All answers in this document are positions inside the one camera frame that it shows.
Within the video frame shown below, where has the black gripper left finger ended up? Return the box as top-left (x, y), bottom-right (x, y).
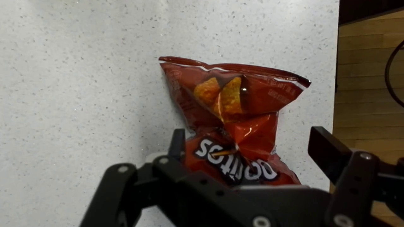
top-left (80, 128), bottom-right (238, 227)

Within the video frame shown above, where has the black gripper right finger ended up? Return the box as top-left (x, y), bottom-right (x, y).
top-left (307, 125), bottom-right (404, 227)

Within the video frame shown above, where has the red chips packet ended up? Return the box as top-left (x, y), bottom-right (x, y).
top-left (158, 56), bottom-right (313, 187)

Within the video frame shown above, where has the black floor cable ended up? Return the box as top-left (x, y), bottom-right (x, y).
top-left (384, 39), bottom-right (404, 107)

